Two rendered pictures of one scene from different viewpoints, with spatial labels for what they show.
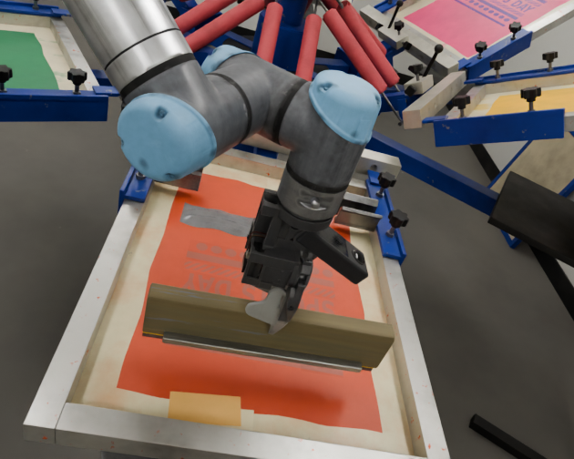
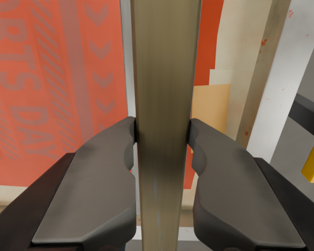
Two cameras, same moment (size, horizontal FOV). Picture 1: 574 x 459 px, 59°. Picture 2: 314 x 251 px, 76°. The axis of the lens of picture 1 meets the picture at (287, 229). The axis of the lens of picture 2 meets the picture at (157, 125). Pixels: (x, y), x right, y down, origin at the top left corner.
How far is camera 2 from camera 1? 0.68 m
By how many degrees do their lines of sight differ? 65
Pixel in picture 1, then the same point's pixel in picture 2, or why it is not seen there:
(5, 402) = not seen: hidden behind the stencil
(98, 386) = (190, 198)
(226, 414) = (216, 100)
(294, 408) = (206, 8)
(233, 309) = (175, 213)
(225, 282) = (16, 113)
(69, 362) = (187, 232)
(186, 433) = (259, 151)
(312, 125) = not seen: outside the picture
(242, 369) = not seen: hidden behind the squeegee
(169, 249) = (1, 175)
